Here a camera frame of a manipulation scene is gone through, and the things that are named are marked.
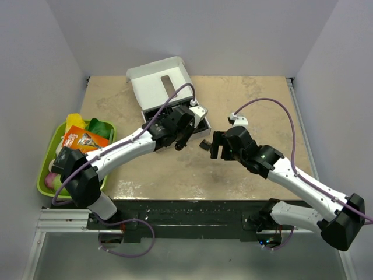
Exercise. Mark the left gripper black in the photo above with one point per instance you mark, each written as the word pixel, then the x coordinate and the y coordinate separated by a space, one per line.
pixel 190 126

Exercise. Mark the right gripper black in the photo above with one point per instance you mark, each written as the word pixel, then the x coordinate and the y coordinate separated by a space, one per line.
pixel 219 139

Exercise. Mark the white cardboard box lid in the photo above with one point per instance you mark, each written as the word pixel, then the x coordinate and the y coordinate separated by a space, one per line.
pixel 158 84

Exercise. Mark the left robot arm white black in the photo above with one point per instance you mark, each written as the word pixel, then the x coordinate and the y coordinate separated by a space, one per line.
pixel 82 173

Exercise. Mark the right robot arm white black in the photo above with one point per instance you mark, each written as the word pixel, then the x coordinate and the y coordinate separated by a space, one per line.
pixel 337 217

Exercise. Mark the black plastic insert tray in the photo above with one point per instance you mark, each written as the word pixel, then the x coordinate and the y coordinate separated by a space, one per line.
pixel 150 115

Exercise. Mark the green plush toy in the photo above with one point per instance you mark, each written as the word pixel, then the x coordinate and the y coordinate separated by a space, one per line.
pixel 99 128

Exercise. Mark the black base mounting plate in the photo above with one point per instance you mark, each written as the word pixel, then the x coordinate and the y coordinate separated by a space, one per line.
pixel 180 219

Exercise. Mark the orange razor package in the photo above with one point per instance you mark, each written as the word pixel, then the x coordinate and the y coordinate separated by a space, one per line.
pixel 80 139

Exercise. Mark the yellow plush toy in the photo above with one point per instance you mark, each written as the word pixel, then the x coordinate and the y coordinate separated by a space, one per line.
pixel 74 119

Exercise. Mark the black product box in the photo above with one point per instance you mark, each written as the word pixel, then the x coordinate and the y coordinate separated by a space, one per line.
pixel 60 161

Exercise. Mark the light green ball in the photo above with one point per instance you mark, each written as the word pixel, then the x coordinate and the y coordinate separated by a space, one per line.
pixel 57 184

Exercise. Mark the pink ball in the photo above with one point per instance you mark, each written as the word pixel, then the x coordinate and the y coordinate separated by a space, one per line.
pixel 49 180

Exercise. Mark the green plastic tray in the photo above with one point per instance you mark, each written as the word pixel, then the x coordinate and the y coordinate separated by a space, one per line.
pixel 54 146

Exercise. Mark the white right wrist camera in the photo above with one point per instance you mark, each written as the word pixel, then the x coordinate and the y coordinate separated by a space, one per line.
pixel 237 120

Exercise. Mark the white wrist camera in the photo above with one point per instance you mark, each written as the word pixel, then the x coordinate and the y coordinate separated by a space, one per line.
pixel 237 120
pixel 199 111

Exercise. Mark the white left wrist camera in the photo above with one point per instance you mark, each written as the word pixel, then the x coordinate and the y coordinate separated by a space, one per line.
pixel 199 111

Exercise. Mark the aluminium frame rail right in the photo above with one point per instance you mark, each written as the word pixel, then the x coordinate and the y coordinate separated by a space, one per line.
pixel 345 256

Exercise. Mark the aluminium frame rail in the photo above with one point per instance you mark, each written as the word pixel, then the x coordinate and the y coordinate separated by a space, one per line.
pixel 53 221
pixel 345 256

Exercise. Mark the aluminium frame rail left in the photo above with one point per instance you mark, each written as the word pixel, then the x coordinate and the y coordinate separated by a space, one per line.
pixel 53 221

